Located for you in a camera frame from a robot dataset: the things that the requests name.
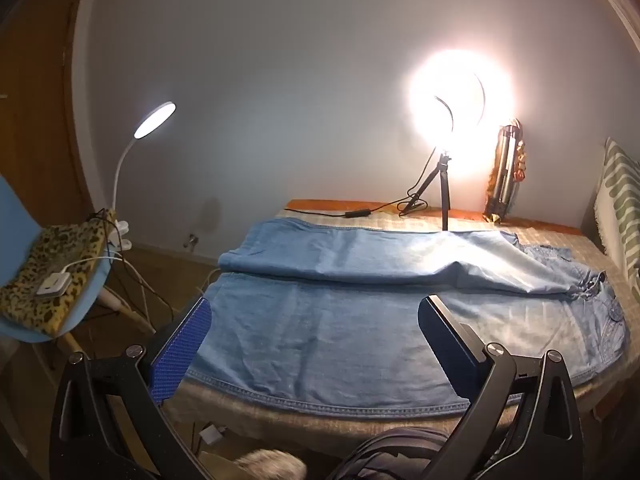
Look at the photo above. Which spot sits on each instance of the black tripod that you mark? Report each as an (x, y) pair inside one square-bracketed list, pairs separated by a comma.
[(445, 195)]

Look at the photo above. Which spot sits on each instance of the grey furry item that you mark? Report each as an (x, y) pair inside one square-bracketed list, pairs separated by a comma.
[(270, 466)]

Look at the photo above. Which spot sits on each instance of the beige checked blanket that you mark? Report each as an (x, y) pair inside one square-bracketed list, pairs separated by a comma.
[(280, 420)]

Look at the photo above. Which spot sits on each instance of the small white plug adapter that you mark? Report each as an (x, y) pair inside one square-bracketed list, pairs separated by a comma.
[(211, 434)]

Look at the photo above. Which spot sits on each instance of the small wall fitting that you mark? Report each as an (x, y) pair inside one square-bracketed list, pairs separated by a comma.
[(190, 241)]

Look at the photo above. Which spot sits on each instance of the white charger box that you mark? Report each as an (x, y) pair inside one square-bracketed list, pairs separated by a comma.
[(52, 285)]

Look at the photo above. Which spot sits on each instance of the green and white striped pillow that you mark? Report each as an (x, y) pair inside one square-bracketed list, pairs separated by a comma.
[(620, 195)]

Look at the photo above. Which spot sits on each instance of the white gooseneck clip lamp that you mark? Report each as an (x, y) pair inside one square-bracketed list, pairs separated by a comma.
[(155, 119)]

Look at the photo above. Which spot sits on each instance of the orange mattress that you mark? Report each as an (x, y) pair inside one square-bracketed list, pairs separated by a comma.
[(320, 205)]

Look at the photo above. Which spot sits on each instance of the wooden door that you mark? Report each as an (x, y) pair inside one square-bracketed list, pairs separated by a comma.
[(35, 85)]

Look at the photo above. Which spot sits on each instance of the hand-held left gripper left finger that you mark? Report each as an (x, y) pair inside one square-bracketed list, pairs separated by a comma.
[(182, 350)]

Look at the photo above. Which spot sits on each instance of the leopard print cushion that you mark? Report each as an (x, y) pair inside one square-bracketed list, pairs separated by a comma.
[(60, 255)]

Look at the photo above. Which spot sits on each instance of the light blue denim pants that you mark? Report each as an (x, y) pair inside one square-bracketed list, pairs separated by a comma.
[(325, 330)]

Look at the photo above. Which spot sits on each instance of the blue chair with wooden legs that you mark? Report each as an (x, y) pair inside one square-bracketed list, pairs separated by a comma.
[(15, 220)]

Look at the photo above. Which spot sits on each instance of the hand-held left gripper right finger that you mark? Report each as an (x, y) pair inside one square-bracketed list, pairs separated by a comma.
[(452, 360)]

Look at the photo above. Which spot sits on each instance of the folded metal stand in wrap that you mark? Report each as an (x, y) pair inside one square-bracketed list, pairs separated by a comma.
[(505, 170)]

